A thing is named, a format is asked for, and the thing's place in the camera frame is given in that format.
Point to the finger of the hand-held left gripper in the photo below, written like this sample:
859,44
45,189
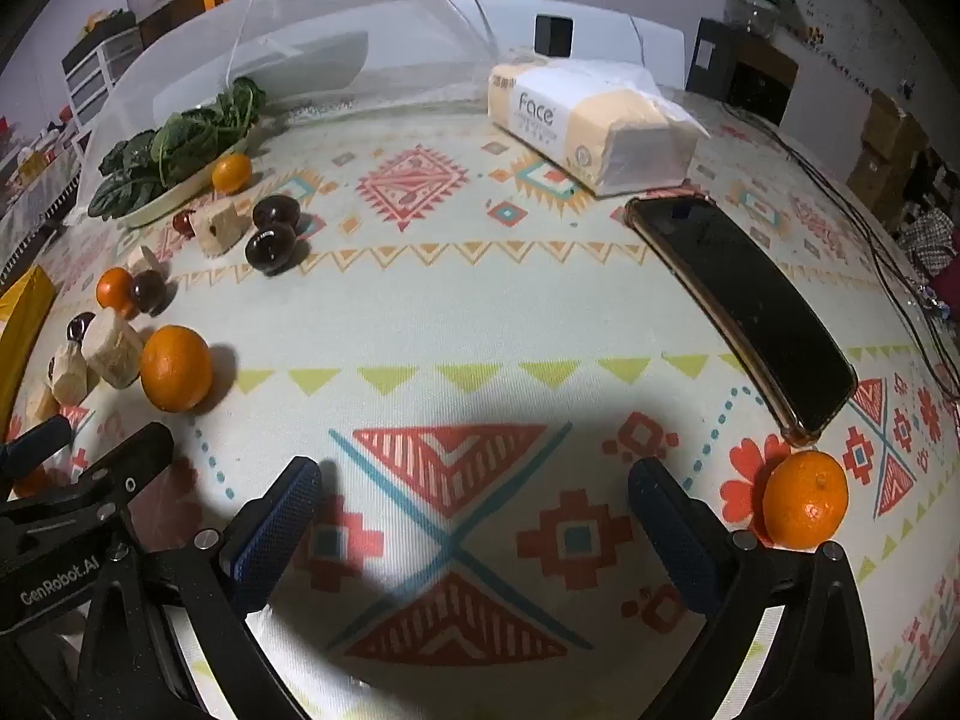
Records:
127,465
37,441

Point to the black water dispenser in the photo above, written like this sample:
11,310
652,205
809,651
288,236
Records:
709,52

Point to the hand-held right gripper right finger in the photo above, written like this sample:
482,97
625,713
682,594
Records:
675,540

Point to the black smartphone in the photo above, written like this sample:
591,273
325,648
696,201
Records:
742,315

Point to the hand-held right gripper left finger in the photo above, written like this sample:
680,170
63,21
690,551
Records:
274,532

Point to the white foam board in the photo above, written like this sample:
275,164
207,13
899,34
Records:
600,34

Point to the small round kumquat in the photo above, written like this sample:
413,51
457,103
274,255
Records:
231,172

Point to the white mesh food cover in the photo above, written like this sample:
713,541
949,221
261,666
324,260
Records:
300,30

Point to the stack of cardboard boxes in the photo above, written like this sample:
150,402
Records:
892,142

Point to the small dark cherry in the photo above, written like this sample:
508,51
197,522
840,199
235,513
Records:
182,221
52,367
77,326

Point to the green spinach leaves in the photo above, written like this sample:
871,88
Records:
180,139

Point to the pile of clothes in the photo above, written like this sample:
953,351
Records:
934,244

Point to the patterned tablecloth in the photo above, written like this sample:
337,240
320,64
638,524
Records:
480,315

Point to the tissue pack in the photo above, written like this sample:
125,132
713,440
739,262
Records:
600,127

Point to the pale oval plate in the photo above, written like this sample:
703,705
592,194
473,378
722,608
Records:
176,199

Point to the cloth-covered side table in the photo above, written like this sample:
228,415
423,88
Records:
30,180

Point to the tangerine with green stem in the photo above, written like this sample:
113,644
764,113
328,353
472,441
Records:
806,499

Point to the large orange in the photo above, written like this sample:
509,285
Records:
176,367

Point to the artificial flowers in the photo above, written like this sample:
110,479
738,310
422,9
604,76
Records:
105,19

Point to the yellow packet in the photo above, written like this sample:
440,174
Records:
22,330

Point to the plastic drawer unit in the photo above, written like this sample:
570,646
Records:
97,75

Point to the small black box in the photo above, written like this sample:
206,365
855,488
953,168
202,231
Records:
553,34

